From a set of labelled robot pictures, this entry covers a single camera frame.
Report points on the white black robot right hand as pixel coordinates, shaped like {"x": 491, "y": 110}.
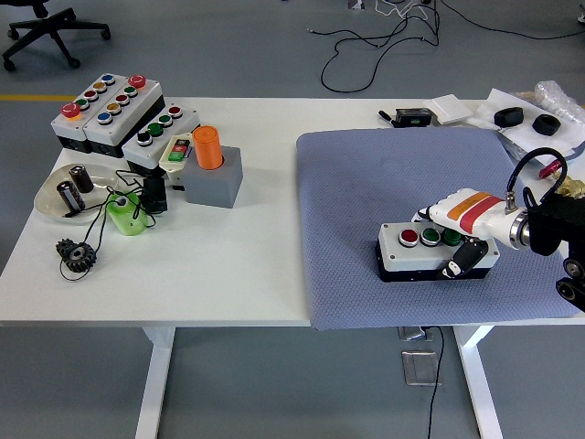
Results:
{"x": 471, "y": 210}

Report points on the grey four-button control box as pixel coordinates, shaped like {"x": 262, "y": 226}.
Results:
{"x": 411, "y": 258}
{"x": 157, "y": 146}

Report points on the grey five-button control box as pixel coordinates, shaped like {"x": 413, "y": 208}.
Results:
{"x": 116, "y": 125}
{"x": 64, "y": 128}

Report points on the clear plastic bag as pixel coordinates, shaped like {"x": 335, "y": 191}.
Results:
{"x": 514, "y": 148}

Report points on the white foam sheet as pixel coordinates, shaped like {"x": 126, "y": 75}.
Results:
{"x": 530, "y": 137}

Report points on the black device with green label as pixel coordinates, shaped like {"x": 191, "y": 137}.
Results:
{"x": 411, "y": 116}

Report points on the grey-blue textured mat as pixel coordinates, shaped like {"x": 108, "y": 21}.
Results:
{"x": 356, "y": 206}

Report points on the small black tool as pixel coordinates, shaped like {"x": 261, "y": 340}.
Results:
{"x": 386, "y": 116}

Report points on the silver floor socket plate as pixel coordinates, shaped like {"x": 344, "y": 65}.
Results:
{"x": 418, "y": 368}
{"x": 411, "y": 333}

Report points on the clear bubble wrap bag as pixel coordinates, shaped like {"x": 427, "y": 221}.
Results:
{"x": 555, "y": 98}

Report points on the white table leg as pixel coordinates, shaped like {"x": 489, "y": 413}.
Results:
{"x": 155, "y": 379}
{"x": 477, "y": 379}

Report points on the grey block with hole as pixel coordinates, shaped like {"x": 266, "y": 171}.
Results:
{"x": 212, "y": 187}

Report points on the orange cylinder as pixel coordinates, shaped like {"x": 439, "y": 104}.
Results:
{"x": 206, "y": 148}

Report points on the small black adapter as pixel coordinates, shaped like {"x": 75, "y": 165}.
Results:
{"x": 154, "y": 196}

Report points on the green plastic cylinder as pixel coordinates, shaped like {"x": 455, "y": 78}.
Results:
{"x": 125, "y": 219}

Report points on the brown capacitor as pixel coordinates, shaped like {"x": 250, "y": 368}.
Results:
{"x": 81, "y": 179}

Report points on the black capacitor with grey stripe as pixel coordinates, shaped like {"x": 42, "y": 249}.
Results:
{"x": 69, "y": 197}

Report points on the black bevel gear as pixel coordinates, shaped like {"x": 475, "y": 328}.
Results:
{"x": 68, "y": 256}

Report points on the silver shallow dish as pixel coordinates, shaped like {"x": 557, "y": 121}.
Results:
{"x": 48, "y": 201}

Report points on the black office chair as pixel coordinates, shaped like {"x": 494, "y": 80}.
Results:
{"x": 52, "y": 25}

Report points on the white square switch panel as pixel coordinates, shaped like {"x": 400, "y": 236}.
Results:
{"x": 450, "y": 109}

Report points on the cream two-button switch box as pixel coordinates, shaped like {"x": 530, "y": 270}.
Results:
{"x": 170, "y": 167}

